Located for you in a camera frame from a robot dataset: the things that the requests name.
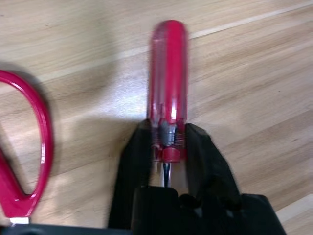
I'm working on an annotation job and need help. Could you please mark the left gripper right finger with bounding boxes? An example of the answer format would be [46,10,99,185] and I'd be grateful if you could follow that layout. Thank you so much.
[184,122,243,212]

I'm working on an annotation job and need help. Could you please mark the red handled scissors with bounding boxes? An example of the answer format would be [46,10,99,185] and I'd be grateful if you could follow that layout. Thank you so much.
[0,70,55,225]

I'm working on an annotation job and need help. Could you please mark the red handled screwdriver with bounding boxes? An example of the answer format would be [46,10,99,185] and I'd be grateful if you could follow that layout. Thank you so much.
[146,20,190,189]

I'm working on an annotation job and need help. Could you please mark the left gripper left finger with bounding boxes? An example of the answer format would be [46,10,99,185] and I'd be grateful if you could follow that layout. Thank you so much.
[109,119,157,230]

